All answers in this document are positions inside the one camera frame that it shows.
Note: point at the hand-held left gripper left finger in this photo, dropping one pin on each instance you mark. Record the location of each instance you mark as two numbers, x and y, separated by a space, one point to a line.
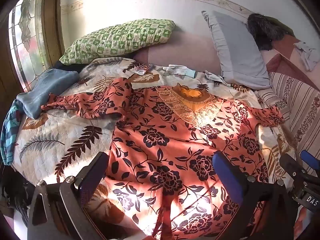
92 173

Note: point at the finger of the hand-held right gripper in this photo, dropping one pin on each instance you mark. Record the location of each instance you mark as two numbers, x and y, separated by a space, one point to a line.
292 168
311 160

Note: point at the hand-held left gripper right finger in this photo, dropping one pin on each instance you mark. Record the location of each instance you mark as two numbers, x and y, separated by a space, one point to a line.
228 175

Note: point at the orange floral dress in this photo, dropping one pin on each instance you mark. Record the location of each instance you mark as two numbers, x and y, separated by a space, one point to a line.
170 135

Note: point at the leaf print blanket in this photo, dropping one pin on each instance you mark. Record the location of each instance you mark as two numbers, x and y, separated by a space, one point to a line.
62 135

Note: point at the striped floral bed sheet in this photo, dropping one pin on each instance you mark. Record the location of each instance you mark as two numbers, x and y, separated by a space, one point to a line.
295 100

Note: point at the teal striped cloth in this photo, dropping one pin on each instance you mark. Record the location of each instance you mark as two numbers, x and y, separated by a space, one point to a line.
10 130

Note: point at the blue folded cloth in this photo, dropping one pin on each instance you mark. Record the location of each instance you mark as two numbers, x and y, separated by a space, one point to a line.
47 87

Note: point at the crumpled grey cloth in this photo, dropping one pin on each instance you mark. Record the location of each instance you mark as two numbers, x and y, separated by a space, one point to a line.
215 77

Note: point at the white crumpled cloth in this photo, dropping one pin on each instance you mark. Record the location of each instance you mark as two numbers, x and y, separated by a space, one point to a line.
307 55

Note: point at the silver foil packet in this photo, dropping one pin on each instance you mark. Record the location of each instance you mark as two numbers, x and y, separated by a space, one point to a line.
142 69

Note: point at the white glove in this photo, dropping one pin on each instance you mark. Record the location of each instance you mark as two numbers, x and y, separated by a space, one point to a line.
177 69

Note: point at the grey ruffled pillow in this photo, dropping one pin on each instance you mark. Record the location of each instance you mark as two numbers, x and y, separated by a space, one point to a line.
237 52

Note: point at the pink headboard cushion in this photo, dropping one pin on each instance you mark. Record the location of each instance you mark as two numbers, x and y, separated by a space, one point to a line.
180 51

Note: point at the green checked pillow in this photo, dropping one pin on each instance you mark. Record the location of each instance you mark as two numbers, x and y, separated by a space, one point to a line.
120 38

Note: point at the dark furry garment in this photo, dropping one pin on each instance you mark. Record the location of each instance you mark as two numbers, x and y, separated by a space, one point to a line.
265 30

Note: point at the stained glass window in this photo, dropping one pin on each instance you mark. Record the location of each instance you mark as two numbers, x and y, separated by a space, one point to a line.
26 37

